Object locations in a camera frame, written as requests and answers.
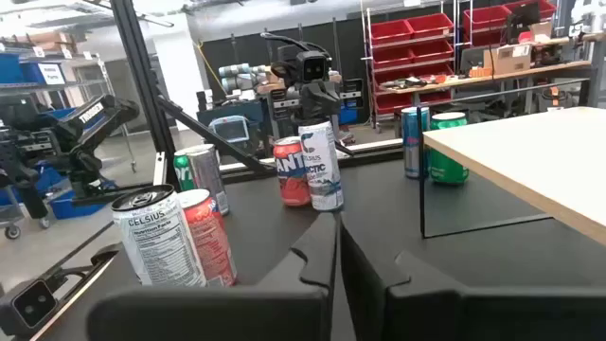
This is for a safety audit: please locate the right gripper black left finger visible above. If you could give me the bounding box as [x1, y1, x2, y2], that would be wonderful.
[86, 211, 339, 341]

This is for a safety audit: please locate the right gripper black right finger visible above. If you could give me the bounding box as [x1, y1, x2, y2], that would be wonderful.
[339, 220, 606, 341]

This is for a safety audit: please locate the red Fanta can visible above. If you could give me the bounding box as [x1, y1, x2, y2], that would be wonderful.
[273, 135, 312, 207]
[177, 188, 239, 288]

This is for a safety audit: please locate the light blue Red Bull can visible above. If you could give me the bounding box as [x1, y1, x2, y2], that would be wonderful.
[401, 106, 432, 180]

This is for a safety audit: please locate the silver blue Red Bull can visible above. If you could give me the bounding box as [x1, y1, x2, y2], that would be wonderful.
[186, 143, 231, 217]

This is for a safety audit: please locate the green Sprite can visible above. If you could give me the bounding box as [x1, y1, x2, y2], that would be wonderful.
[427, 112, 471, 186]
[172, 147, 198, 192]

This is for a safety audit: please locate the blue storage bin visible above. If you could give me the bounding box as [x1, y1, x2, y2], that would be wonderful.
[49, 179, 117, 222]
[338, 106, 359, 127]

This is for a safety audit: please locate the blue screen device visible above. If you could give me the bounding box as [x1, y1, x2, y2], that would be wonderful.
[207, 115, 251, 144]

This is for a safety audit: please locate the metal rack with red bins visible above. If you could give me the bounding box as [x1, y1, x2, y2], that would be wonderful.
[362, 0, 458, 132]
[461, 0, 558, 48]

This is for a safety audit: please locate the long wooden workbench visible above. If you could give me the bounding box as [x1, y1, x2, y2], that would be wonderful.
[376, 59, 596, 129]

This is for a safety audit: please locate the cardboard box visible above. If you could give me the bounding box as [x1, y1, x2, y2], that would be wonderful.
[16, 30, 80, 56]
[482, 43, 534, 76]

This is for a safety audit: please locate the black monitor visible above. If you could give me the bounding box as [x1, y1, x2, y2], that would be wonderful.
[501, 2, 542, 45]

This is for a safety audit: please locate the orange shop vacuum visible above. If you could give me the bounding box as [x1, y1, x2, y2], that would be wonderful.
[537, 84, 572, 114]

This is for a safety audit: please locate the blue bin with white label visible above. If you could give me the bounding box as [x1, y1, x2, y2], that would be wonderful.
[18, 61, 67, 86]

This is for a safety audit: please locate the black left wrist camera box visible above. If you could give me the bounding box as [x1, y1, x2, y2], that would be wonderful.
[295, 49, 331, 84]

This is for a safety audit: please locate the white corner bracket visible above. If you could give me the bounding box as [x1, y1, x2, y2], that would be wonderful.
[152, 151, 168, 187]

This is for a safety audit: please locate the black aluminium frame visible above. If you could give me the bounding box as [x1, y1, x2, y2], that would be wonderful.
[109, 0, 403, 190]

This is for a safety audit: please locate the black camera on bracket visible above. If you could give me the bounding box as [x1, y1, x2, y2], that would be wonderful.
[0, 243, 120, 340]

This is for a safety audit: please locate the metal wire shelving cart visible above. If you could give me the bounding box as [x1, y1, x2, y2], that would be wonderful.
[0, 46, 115, 241]

